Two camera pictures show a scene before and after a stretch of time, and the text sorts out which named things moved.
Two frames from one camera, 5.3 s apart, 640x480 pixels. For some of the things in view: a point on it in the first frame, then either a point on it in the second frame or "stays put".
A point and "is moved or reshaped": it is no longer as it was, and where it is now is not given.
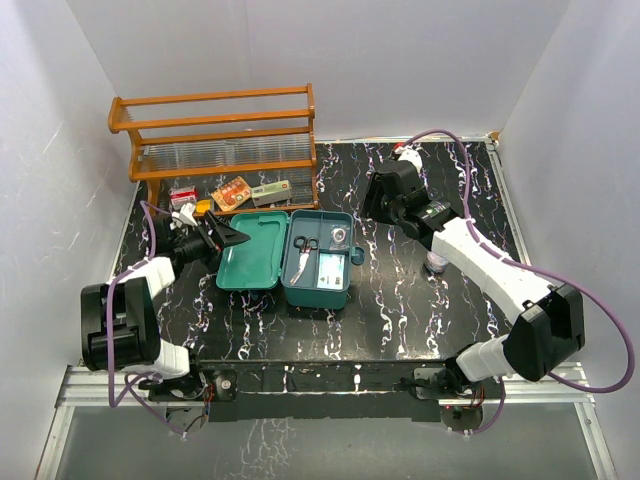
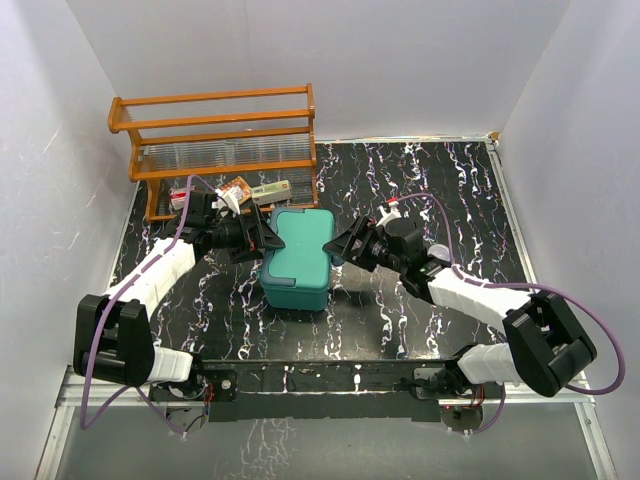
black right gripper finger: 376,198 -> 347,245
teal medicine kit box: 308,254 is moved or reshaped
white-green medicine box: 271,193 stays put
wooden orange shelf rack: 208,140 stays put
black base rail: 289,390 stays put
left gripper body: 195,247 -> 233,235
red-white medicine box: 181,195 stays put
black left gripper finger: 219,234 -> 265,235
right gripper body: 392,212 -> 375,251
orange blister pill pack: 232,193 stays put
